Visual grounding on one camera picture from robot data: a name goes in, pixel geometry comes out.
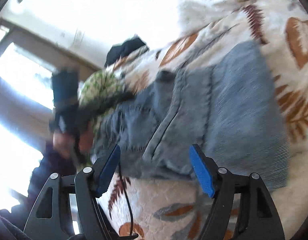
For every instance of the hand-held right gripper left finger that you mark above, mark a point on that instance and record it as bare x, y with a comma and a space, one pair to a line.
107, 172

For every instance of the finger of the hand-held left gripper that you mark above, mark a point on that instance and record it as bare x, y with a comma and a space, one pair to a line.
103, 105

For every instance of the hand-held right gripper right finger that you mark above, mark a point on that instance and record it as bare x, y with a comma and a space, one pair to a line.
202, 172

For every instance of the grey denim pants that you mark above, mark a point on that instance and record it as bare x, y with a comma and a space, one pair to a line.
219, 117

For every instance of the person's left hand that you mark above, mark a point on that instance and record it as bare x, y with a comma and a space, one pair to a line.
60, 143

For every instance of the green patterned rolled quilt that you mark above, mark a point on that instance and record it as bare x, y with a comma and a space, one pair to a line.
101, 85

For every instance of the leaf-printed blanket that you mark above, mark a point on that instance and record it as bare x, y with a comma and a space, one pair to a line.
169, 205

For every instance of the black garment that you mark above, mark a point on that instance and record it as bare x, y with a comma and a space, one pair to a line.
121, 50

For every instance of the white floral pillow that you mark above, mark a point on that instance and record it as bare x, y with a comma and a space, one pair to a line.
201, 12

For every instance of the wooden window frame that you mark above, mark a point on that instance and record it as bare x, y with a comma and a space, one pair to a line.
43, 40

